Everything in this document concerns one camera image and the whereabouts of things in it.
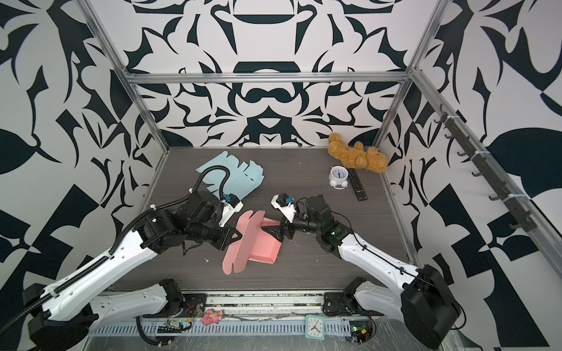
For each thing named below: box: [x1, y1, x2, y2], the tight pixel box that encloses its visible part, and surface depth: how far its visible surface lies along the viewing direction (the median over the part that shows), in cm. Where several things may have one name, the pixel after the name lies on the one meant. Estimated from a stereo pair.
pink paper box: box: [222, 209, 284, 275], surface depth 72 cm
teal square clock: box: [305, 314, 326, 341], surface depth 71 cm
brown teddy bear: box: [327, 132, 389, 174], surface depth 107 cm
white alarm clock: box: [328, 165, 350, 190], surface depth 107 cm
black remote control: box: [348, 168, 369, 202], surface depth 107 cm
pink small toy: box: [201, 309, 224, 327], surface depth 71 cm
